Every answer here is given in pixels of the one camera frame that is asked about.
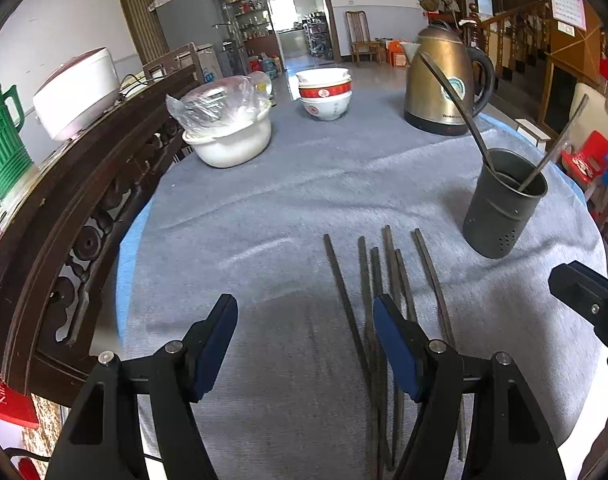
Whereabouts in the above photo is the gold electric kettle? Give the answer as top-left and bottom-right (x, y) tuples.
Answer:
(399, 19), (497, 137)

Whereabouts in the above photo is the white pot with plastic bag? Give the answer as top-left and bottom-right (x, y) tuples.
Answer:
(165, 72), (272, 169)

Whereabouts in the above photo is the green thermos jug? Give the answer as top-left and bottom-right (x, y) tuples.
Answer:
(0, 84), (33, 200)

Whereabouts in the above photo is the dark carved wooden sideboard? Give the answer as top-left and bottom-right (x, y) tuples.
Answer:
(0, 67), (199, 406)

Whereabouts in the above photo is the small white stool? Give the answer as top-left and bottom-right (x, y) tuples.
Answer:
(515, 118), (551, 152)

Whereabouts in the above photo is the red plastic child chair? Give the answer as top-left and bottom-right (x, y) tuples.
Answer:
(561, 130), (608, 190)

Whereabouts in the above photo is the dark grey utensil holder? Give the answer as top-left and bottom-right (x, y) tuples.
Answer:
(462, 148), (548, 259)

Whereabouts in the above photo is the white pink rice cooker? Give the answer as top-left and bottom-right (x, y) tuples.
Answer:
(33, 48), (120, 142)

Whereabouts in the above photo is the grey refrigerator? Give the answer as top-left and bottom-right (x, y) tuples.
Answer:
(149, 0), (249, 77)

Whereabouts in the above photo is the red book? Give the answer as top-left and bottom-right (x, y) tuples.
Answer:
(0, 374), (39, 429)

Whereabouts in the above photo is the grey table cloth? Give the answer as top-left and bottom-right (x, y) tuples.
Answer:
(116, 90), (606, 479)

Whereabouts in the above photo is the wooden chair by wall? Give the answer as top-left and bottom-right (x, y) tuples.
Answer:
(345, 10), (382, 65)

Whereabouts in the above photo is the red white bowl stack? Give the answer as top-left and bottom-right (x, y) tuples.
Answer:
(295, 67), (353, 122)

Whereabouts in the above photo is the wall calendar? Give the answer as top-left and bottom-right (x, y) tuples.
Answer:
(551, 0), (587, 32)

